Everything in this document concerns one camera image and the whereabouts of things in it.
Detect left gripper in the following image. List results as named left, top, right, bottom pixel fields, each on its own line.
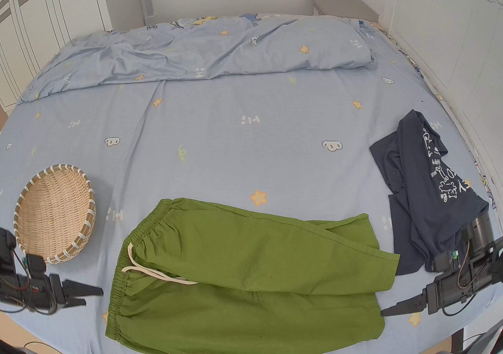
left=0, top=273, right=104, bottom=309

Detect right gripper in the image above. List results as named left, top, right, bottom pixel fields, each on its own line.
left=426, top=272, right=474, bottom=314

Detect green shorts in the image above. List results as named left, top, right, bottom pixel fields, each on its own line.
left=104, top=197, right=401, bottom=354

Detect round woven basket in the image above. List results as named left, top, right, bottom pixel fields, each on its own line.
left=14, top=164, right=97, bottom=264

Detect dark blue printed T-shirt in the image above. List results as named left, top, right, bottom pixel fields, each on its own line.
left=369, top=110, right=490, bottom=276

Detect white wardrobe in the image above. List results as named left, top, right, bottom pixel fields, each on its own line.
left=0, top=0, right=155, bottom=110

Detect pale blue quilt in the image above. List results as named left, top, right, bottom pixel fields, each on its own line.
left=17, top=12, right=376, bottom=105

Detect grey bedside table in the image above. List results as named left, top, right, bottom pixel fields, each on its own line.
left=309, top=0, right=380, bottom=23

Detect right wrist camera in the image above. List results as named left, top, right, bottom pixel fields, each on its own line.
left=432, top=250, right=461, bottom=274

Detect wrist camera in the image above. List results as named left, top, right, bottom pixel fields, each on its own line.
left=432, top=250, right=461, bottom=274
left=24, top=254, right=47, bottom=287

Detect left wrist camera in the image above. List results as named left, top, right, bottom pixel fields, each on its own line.
left=24, top=254, right=47, bottom=287

